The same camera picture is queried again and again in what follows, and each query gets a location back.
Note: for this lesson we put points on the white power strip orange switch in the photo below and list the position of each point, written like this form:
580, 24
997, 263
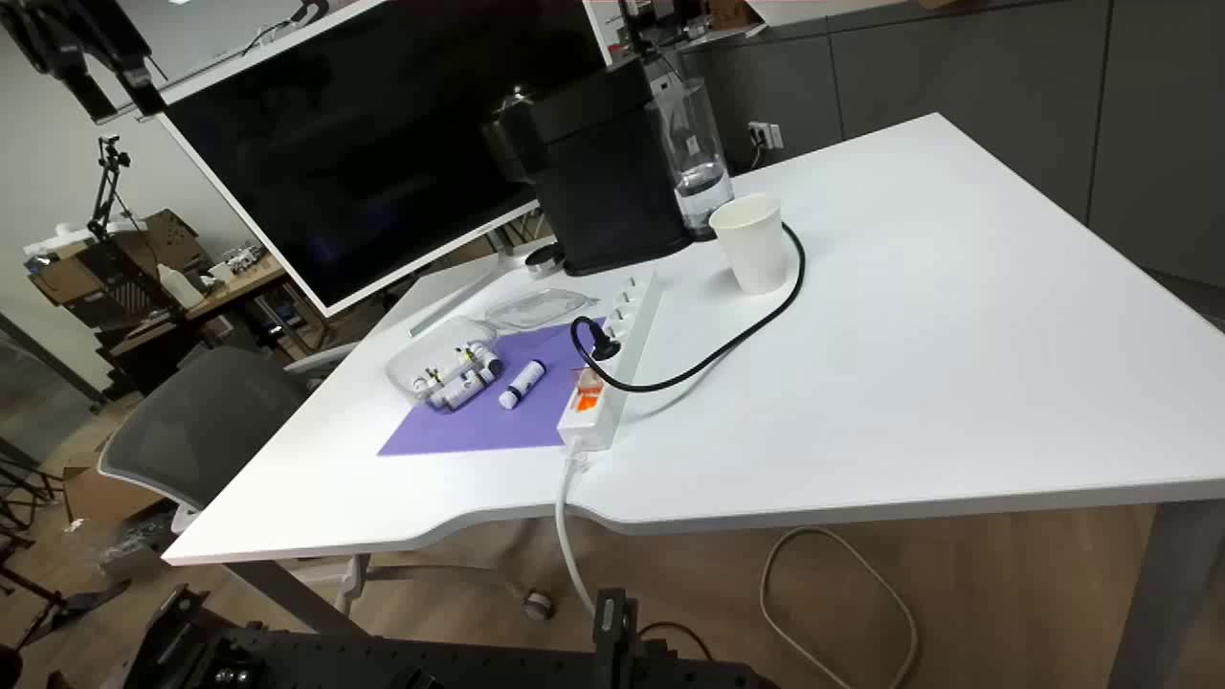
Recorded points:
598, 397

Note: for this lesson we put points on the white tube black cap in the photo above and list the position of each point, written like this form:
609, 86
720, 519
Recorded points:
479, 362
521, 385
450, 388

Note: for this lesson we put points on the purple mat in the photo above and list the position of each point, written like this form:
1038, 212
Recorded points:
471, 425

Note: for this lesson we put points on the black coffee machine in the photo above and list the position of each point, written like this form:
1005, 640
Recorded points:
598, 179

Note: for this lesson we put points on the white paper cup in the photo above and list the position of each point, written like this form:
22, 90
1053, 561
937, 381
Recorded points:
756, 249

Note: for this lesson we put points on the white framed computer monitor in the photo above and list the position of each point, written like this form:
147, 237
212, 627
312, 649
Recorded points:
369, 138

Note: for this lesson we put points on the black perforated base board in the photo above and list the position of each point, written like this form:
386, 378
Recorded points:
386, 661

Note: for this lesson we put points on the grey office chair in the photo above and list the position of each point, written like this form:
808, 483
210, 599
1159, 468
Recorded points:
206, 424

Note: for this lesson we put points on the wooden desk with clutter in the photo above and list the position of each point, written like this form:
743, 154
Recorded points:
156, 272

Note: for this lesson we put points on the grey table leg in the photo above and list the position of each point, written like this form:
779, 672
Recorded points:
1169, 599

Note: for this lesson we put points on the white wall socket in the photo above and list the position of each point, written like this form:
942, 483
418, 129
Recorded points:
766, 135

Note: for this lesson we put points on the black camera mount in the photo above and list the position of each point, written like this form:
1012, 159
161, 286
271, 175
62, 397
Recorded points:
613, 627

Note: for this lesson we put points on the black camera tripod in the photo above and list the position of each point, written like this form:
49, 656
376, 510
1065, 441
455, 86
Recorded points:
114, 179

